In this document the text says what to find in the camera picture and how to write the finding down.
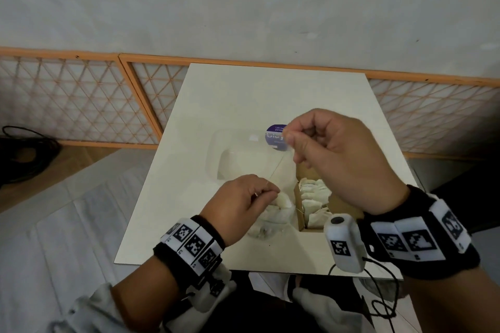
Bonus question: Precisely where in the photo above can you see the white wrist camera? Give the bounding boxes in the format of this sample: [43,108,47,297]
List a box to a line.
[323,213,366,273]
[191,266,237,314]

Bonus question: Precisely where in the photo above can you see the white tea bag with string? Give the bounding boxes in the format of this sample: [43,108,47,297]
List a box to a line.
[256,136,296,225]

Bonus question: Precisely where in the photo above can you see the person's left forearm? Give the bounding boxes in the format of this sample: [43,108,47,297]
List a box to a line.
[111,255,188,333]

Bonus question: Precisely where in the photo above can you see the person's right forearm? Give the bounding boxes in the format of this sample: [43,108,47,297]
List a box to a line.
[402,262,500,333]

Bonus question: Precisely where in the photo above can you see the black left wristband with markers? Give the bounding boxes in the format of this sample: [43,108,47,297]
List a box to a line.
[153,215,226,291]

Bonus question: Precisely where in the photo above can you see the brown cardboard box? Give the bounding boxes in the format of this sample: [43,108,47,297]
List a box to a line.
[294,163,366,233]

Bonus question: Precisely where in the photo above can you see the row of white tea bags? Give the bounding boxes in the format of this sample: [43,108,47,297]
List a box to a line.
[299,178,333,229]

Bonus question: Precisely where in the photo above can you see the orange lattice panel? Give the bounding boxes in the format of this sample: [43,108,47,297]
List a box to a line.
[119,53,500,160]
[0,47,163,150]

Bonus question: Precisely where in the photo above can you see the person's dark trousers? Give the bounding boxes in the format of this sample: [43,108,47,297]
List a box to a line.
[164,270,391,333]

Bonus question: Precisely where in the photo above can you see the clear plastic container purple label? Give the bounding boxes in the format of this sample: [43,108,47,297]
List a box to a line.
[206,124,297,190]

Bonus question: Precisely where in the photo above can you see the black cable bundle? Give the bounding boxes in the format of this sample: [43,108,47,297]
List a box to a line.
[0,126,62,189]

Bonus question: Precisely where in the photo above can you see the person's right hand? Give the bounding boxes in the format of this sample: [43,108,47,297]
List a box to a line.
[283,108,411,216]

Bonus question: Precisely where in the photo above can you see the person's left hand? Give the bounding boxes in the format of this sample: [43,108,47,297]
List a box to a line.
[199,174,282,248]

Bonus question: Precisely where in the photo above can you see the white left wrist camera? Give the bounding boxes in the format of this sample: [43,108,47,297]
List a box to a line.
[191,266,237,314]

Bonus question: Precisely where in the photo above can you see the person's white shoe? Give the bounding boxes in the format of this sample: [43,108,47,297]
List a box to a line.
[293,286,376,333]
[248,272,298,303]

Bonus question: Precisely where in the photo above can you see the person's grey sleeve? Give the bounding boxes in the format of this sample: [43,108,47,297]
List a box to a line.
[59,284,131,333]

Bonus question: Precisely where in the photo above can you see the black wristband with markers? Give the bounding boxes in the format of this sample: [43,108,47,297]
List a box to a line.
[153,215,226,291]
[357,184,481,281]

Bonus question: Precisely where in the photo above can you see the thin black camera cable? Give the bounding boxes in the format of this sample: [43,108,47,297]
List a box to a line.
[327,257,401,319]

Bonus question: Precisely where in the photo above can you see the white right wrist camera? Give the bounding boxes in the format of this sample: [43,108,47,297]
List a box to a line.
[323,213,366,273]

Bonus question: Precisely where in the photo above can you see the black right wristband with markers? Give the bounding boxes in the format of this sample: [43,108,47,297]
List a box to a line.
[357,184,481,281]

